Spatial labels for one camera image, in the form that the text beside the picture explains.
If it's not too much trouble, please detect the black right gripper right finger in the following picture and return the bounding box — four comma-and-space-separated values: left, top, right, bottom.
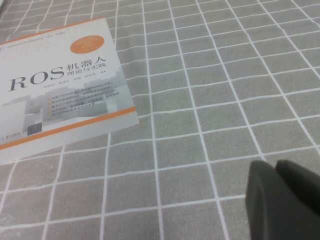
274, 159, 320, 213

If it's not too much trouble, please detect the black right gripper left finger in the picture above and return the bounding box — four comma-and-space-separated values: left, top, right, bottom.
244, 160, 320, 240

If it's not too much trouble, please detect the grey checked tablecloth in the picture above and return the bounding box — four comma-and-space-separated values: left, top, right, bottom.
0, 0, 320, 240

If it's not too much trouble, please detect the ROS robot textbook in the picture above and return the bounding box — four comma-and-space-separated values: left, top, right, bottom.
0, 16, 140, 166

